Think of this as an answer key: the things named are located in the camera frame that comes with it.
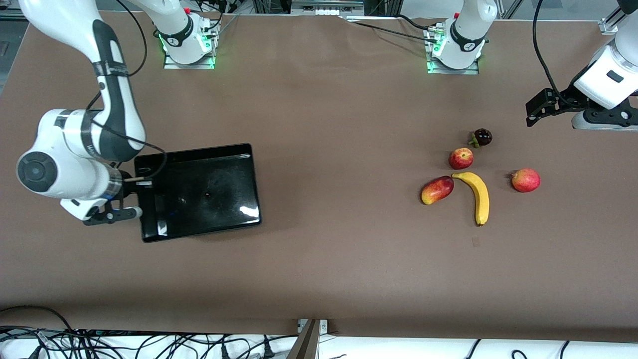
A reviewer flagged black rectangular plastic box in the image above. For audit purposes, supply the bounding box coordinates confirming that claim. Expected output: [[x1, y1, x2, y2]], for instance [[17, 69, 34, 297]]
[[134, 143, 262, 243]]

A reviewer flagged small red apple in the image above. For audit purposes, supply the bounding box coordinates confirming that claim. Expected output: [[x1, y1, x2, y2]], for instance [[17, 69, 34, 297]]
[[448, 148, 475, 171]]

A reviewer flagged yellow banana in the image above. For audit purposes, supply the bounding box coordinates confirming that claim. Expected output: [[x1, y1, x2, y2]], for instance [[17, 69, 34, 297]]
[[452, 172, 490, 226]]

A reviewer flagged dark purple mangosteen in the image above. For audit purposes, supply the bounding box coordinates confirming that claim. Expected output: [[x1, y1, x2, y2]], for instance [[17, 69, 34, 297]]
[[468, 128, 493, 149]]

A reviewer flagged red peach fruit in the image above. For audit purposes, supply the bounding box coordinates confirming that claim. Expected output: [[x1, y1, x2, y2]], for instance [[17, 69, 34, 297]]
[[510, 168, 541, 193]]

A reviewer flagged red yellow mango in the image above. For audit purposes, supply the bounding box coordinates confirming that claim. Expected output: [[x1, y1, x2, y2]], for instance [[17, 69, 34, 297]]
[[421, 176, 455, 205]]

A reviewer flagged white connector strip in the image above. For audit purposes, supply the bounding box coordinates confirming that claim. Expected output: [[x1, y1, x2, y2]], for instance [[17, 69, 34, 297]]
[[292, 0, 365, 15]]

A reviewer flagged aluminium corner bracket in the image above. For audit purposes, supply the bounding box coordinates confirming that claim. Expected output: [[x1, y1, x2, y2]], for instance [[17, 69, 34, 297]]
[[600, 5, 630, 35]]

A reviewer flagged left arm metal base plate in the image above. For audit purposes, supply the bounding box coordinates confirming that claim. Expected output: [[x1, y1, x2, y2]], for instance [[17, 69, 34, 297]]
[[426, 22, 480, 75]]

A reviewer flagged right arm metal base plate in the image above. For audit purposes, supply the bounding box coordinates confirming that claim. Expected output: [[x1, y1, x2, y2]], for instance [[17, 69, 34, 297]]
[[163, 20, 216, 69]]

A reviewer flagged black cable tangle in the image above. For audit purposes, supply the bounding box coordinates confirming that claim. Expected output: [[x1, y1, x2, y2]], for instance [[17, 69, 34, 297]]
[[0, 305, 280, 359]]

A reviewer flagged right arm black loop cable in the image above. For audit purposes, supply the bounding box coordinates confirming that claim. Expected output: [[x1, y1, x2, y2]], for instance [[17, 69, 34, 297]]
[[97, 0, 148, 78]]

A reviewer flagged black cable across table edge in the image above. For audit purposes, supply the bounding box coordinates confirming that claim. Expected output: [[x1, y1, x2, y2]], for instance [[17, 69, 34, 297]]
[[344, 15, 442, 43]]

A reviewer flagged grey aluminium profile post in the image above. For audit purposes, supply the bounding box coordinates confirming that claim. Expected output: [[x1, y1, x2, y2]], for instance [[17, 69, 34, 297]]
[[287, 319, 319, 359]]

